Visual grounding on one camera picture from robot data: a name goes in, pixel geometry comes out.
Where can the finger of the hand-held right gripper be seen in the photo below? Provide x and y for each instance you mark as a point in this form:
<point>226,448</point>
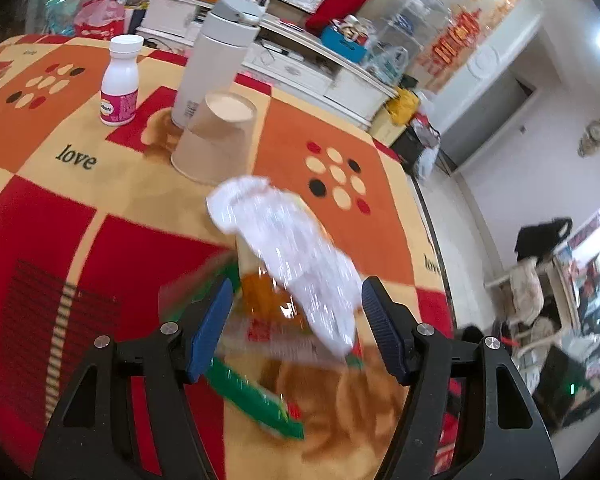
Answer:
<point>472,336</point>

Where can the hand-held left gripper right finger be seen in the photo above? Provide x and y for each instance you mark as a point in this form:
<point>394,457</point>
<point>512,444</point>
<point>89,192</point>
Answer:
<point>382,327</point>

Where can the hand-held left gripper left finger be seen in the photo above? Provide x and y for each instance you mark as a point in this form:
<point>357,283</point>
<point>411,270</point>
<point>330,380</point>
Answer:
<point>211,327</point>

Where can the white plastic bag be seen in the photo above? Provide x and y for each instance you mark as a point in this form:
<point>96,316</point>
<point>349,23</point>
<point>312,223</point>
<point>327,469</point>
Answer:
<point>290,255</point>

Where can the chair with beige cushion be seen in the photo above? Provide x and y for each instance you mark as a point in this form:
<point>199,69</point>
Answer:
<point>522,287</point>

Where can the chair with black cloth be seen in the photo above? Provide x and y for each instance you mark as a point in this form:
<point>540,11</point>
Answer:
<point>542,235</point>

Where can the brown paper cup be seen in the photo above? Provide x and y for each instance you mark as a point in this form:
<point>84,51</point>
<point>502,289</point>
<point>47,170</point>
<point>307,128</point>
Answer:
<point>215,140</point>

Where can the black bag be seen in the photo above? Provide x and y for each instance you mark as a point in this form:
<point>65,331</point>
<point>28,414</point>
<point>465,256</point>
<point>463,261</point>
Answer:
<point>420,142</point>

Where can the doorway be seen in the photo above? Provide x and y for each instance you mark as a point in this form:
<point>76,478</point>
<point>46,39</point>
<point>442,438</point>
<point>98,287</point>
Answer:
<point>495,120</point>

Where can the yellow bag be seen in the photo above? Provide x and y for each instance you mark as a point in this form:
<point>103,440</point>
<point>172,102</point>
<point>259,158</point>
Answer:
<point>402,107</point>

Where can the white pill bottle pink label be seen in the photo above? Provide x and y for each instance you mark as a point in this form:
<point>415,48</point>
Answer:
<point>121,85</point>

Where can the clear plastic bag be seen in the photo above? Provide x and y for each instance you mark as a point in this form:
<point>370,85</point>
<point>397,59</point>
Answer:
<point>389,65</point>

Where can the white thermos bottle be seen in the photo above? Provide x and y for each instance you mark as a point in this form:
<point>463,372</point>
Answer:
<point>212,60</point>

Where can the white TV cabinet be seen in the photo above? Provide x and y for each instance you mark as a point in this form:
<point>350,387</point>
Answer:
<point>300,70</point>

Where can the blue basket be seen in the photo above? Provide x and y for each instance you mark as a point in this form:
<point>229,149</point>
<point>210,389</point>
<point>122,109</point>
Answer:
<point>344,45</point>

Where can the red hanging decoration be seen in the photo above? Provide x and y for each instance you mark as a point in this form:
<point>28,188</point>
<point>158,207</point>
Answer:
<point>455,37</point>

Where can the clear acrylic shelf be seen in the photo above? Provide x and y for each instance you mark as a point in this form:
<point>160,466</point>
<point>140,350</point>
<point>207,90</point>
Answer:
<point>420,10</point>

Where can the pink plastic bag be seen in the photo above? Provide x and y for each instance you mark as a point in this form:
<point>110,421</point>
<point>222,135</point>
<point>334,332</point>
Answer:
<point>100,17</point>

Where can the ornate wall clock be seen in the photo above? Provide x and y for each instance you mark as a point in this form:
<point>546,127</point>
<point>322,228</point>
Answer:
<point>595,135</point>

